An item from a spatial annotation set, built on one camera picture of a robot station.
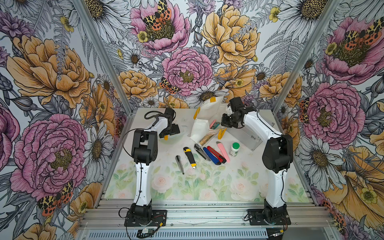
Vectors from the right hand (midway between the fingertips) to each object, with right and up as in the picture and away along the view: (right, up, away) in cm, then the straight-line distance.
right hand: (222, 126), depth 95 cm
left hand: (-34, -7, +10) cm, 36 cm away
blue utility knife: (-5, -20, 0) cm, 21 cm away
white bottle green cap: (+7, -14, -5) cm, 16 cm away
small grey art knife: (-27, -20, -1) cm, 34 cm away
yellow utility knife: (-37, -8, +11) cm, 39 cm away
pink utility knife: (+2, -16, +4) cm, 17 cm away
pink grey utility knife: (-4, +2, +17) cm, 17 cm away
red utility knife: (-3, -19, +2) cm, 19 cm away
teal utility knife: (-1, +1, +17) cm, 17 cm away
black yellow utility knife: (-21, -16, +2) cm, 27 cm away
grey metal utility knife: (-14, -15, +4) cm, 21 cm away
